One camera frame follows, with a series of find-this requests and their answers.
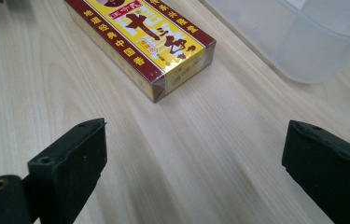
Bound yellow and red spice box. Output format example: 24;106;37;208
64;0;217;104

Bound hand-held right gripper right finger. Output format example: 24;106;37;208
281;119;350;224

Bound clear plastic container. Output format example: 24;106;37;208
200;0;350;85

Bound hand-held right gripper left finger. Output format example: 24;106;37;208
27;118;108;224

